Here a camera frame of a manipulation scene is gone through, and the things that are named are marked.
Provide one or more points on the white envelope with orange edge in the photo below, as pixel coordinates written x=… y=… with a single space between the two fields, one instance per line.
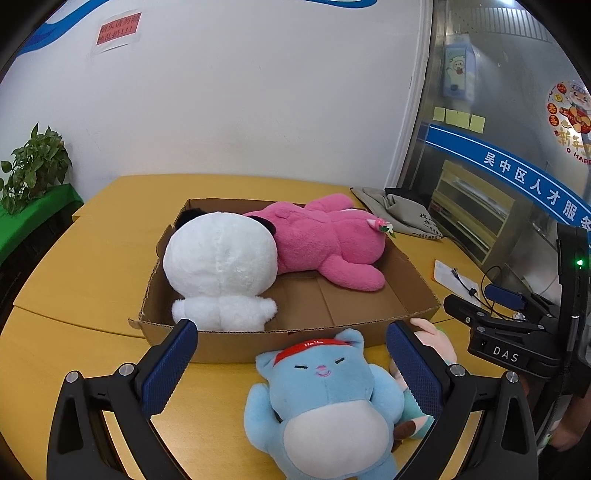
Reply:
x=445 y=277

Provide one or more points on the round festive window sticker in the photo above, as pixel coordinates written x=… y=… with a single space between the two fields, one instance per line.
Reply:
x=572 y=115

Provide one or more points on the blue cat plush toy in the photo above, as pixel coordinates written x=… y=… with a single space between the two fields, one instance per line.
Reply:
x=323 y=392

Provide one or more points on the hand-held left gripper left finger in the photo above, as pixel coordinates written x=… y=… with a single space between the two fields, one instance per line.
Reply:
x=171 y=360

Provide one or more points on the green cloth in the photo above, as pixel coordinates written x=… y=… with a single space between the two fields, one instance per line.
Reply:
x=32 y=221

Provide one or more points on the large leafy potted plant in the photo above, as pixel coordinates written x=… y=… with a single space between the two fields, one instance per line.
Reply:
x=39 y=159

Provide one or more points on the blue wall decal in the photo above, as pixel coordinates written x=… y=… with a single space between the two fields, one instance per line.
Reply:
x=51 y=30

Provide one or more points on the red wall sign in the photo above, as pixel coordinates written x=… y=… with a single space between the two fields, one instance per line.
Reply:
x=117 y=33

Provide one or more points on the metal door frame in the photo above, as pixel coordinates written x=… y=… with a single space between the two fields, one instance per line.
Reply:
x=418 y=92

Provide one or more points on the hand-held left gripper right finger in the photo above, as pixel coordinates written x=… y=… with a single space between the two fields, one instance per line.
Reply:
x=411 y=364

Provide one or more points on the blue cartoon carton sticker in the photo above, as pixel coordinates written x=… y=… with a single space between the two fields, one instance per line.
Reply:
x=459 y=69

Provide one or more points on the grey cloth bag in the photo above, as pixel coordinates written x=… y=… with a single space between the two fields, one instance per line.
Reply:
x=401 y=221

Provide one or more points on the wooden shelf cabinet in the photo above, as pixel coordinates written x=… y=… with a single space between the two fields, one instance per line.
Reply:
x=498 y=221

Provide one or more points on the person's right hand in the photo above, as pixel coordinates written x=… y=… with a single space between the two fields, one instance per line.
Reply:
x=575 y=424

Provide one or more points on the yellow sticky note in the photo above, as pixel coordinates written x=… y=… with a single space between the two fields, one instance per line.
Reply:
x=452 y=117
x=464 y=119
x=439 y=114
x=477 y=123

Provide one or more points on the blue banner strip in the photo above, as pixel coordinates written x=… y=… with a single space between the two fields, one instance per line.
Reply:
x=508 y=166

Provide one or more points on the brown cardboard box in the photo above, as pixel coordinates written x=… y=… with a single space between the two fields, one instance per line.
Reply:
x=332 y=300

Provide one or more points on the white round plush toy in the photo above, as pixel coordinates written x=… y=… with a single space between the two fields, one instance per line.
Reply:
x=221 y=263

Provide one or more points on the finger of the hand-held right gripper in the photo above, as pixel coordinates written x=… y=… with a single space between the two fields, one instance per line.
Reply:
x=464 y=310
x=503 y=295

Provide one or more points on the pink and teal pig plush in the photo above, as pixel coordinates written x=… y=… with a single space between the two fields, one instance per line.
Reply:
x=441 y=346

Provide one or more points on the pink bear plush toy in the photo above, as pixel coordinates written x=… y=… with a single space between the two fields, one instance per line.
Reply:
x=314 y=235

